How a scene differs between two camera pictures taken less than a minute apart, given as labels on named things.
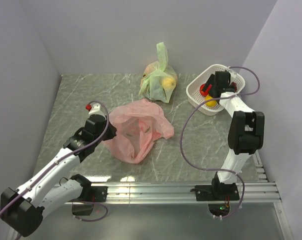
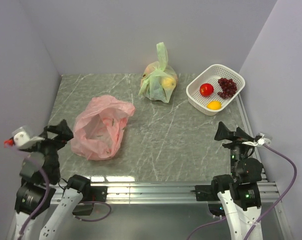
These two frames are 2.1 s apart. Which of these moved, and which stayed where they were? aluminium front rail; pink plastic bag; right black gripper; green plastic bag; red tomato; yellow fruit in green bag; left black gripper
Moved: right black gripper; pink plastic bag; left black gripper
Stayed: green plastic bag; red tomato; aluminium front rail; yellow fruit in green bag
